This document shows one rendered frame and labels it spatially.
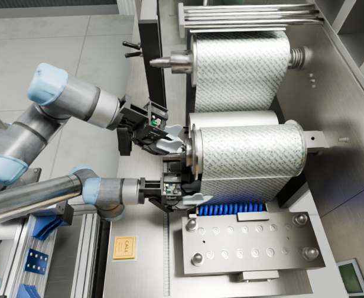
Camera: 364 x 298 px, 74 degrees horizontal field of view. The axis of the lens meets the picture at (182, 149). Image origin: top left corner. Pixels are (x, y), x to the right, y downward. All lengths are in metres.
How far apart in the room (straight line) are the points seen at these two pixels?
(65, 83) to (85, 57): 2.70
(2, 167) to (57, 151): 1.84
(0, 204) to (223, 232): 0.58
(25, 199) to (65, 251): 1.04
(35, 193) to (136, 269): 0.40
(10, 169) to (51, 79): 0.18
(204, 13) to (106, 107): 0.35
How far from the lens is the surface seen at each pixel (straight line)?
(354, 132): 0.62
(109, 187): 0.69
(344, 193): 0.67
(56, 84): 0.49
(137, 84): 1.34
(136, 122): 0.54
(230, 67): 0.68
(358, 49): 0.69
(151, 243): 0.91
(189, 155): 0.59
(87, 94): 0.50
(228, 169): 0.60
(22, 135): 0.56
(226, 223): 0.80
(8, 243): 1.30
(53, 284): 1.74
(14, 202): 0.73
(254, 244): 0.80
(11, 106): 2.96
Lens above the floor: 1.78
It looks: 57 degrees down
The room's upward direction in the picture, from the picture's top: straight up
